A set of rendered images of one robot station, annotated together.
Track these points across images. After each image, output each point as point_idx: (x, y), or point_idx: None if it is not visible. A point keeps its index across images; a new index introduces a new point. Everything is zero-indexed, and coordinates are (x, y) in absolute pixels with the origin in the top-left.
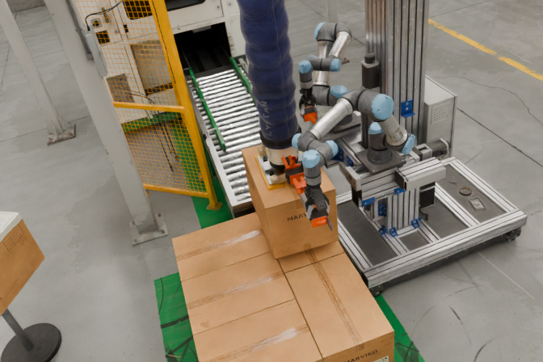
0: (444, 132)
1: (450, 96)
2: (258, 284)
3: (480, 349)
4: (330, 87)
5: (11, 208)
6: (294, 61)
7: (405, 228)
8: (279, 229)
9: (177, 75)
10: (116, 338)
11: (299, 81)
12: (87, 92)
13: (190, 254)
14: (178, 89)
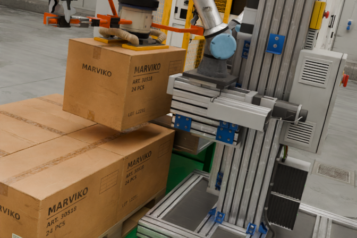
0: (314, 107)
1: (336, 57)
2: (39, 127)
3: None
4: (352, 158)
5: (58, 86)
6: (345, 135)
7: (237, 226)
8: (73, 73)
9: (165, 2)
10: None
11: (330, 143)
12: None
13: (47, 100)
14: (162, 16)
